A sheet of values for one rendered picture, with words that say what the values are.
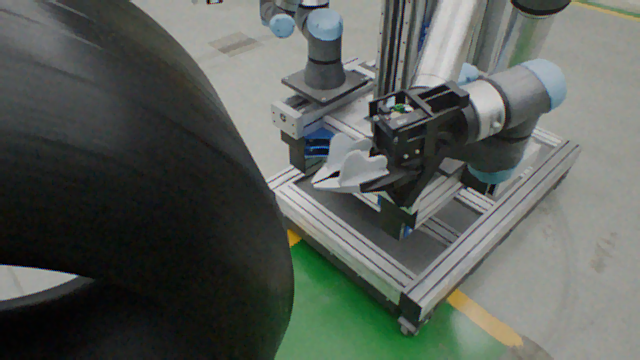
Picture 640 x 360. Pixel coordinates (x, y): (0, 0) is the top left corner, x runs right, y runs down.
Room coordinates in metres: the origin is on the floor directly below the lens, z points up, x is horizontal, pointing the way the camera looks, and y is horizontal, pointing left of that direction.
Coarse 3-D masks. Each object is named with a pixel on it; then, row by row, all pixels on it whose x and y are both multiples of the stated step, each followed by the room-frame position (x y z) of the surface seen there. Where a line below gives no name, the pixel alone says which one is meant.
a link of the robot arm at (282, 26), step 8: (280, 0) 1.37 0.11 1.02; (288, 0) 1.36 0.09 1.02; (296, 0) 1.37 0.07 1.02; (272, 8) 1.38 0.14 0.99; (280, 8) 1.36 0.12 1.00; (288, 8) 1.36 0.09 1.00; (296, 8) 1.38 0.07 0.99; (272, 16) 1.36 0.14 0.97; (280, 16) 1.34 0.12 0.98; (288, 16) 1.35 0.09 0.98; (272, 24) 1.34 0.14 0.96; (280, 24) 1.33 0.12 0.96; (288, 24) 1.34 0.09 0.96; (272, 32) 1.33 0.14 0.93; (280, 32) 1.33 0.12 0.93; (288, 32) 1.34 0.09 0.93
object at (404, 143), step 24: (384, 96) 0.48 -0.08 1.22; (408, 96) 0.48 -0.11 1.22; (432, 96) 0.47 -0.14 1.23; (456, 96) 0.47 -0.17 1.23; (384, 120) 0.44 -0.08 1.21; (408, 120) 0.43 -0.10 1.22; (432, 120) 0.43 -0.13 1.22; (456, 120) 0.47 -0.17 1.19; (384, 144) 0.45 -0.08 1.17; (408, 144) 0.42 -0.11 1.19; (432, 144) 0.43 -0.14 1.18; (456, 144) 0.47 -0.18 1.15; (408, 168) 0.42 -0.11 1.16
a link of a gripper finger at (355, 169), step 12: (348, 156) 0.40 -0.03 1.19; (360, 156) 0.40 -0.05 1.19; (348, 168) 0.40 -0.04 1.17; (360, 168) 0.40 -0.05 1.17; (372, 168) 0.41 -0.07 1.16; (384, 168) 0.41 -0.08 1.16; (324, 180) 0.41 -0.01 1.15; (336, 180) 0.40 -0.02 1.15; (348, 180) 0.40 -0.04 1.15; (360, 180) 0.40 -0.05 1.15; (348, 192) 0.39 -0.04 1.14
